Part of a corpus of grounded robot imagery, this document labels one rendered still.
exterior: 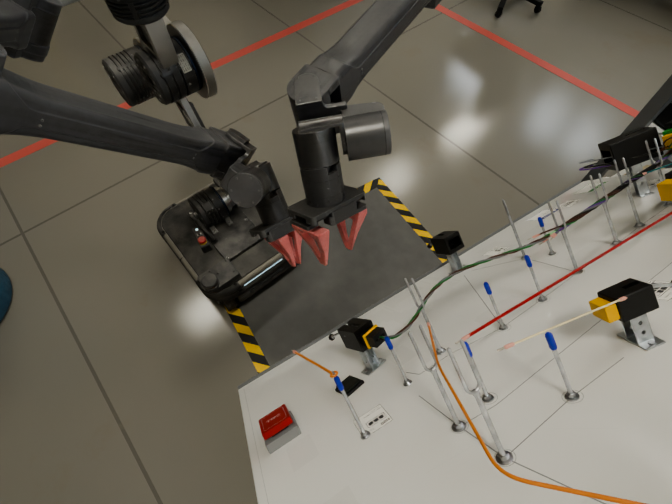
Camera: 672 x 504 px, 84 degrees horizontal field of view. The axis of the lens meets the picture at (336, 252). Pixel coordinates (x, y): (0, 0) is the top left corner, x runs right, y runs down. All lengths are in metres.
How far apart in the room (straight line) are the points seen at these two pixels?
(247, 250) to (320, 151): 1.36
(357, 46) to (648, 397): 0.55
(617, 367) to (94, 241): 2.36
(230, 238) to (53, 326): 0.99
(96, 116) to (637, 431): 0.67
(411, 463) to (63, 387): 1.86
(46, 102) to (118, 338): 1.70
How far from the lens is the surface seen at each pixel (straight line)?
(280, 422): 0.65
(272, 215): 0.69
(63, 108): 0.53
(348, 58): 0.59
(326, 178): 0.51
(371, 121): 0.50
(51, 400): 2.19
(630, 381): 0.54
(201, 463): 1.86
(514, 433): 0.50
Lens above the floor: 1.77
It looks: 60 degrees down
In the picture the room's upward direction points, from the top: straight up
